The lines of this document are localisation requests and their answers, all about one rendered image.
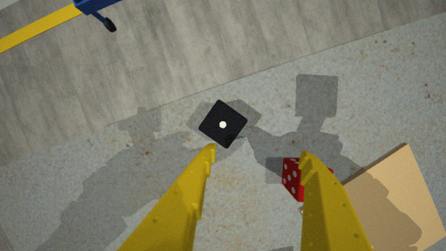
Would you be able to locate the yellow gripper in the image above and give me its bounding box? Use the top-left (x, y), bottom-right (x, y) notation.
top-left (117, 143), bottom-right (373, 251)

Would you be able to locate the red die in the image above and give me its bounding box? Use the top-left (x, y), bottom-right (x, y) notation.
top-left (282, 158), bottom-right (304, 202)

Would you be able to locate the tan square mat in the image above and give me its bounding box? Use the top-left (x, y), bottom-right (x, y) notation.
top-left (341, 143), bottom-right (446, 251)

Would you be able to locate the black die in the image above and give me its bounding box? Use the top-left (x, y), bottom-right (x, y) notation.
top-left (199, 100), bottom-right (247, 149)

